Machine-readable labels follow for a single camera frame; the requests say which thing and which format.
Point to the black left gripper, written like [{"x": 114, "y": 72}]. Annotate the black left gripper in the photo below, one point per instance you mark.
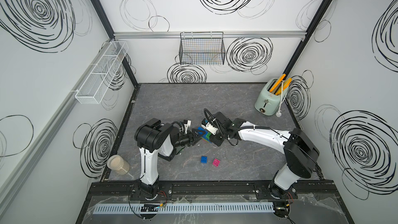
[{"x": 191, "y": 138}]

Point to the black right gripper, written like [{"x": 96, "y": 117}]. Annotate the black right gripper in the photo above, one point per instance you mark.
[{"x": 215, "y": 142}]

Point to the small blue square lego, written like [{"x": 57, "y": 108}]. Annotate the small blue square lego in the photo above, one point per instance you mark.
[{"x": 203, "y": 159}]

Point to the blue long lego brick front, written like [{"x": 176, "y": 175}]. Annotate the blue long lego brick front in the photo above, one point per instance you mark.
[{"x": 201, "y": 129}]

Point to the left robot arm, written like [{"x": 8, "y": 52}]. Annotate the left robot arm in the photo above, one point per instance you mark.
[{"x": 160, "y": 140}]

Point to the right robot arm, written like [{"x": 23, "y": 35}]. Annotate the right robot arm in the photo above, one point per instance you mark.
[{"x": 300, "y": 153}]

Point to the mint green toaster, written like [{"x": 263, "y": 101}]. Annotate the mint green toaster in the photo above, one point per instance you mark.
[{"x": 270, "y": 104}]

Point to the orange toast slice right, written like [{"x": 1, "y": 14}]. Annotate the orange toast slice right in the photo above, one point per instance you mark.
[{"x": 284, "y": 85}]

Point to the beige plastic cup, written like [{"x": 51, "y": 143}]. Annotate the beige plastic cup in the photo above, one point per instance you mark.
[{"x": 118, "y": 164}]

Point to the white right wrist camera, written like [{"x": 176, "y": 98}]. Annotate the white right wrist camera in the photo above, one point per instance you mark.
[{"x": 209, "y": 128}]

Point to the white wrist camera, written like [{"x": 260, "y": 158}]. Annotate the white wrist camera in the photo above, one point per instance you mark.
[
  {"x": 209, "y": 128},
  {"x": 186, "y": 125}
]

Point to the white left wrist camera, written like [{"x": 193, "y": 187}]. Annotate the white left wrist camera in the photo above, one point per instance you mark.
[{"x": 186, "y": 125}]

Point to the black wire basket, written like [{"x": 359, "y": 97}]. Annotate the black wire basket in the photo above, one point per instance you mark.
[{"x": 202, "y": 48}]

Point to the white wire shelf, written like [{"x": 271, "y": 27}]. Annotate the white wire shelf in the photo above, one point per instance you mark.
[{"x": 104, "y": 70}]

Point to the grey slotted cable duct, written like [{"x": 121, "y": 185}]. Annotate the grey slotted cable duct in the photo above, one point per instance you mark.
[{"x": 185, "y": 208}]

